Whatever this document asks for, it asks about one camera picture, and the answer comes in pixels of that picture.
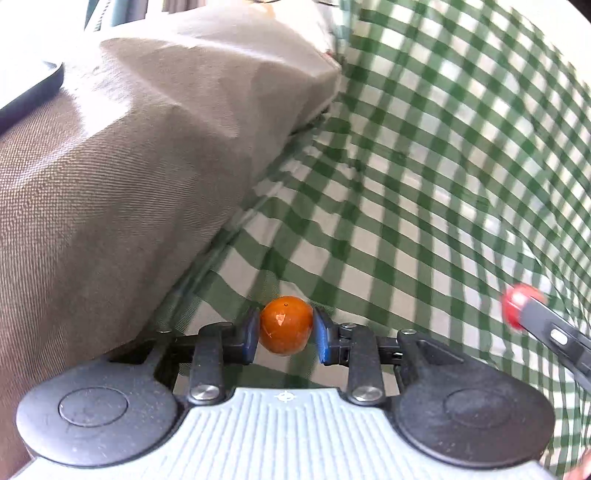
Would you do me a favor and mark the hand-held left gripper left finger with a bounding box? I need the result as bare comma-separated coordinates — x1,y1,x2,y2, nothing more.
115,307,260,407

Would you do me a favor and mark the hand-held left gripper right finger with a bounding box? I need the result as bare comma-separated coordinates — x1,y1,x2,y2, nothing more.
313,307,462,407

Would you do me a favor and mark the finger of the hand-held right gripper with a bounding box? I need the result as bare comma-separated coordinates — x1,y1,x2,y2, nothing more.
518,295,591,386

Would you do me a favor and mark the orange tangerine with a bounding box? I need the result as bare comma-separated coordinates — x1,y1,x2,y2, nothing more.
259,295,315,357

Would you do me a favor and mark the red apple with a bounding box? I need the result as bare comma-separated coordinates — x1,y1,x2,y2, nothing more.
501,284,548,332

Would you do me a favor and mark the person's right hand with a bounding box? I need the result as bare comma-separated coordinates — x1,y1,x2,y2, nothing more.
566,448,591,480

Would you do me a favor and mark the green checked cloth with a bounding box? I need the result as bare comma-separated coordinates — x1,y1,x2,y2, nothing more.
143,0,591,478

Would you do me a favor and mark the white printed cushion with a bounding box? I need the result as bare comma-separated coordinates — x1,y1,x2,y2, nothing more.
185,0,345,65

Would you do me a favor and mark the black tablet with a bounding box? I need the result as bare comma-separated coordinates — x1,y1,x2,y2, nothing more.
0,61,64,136

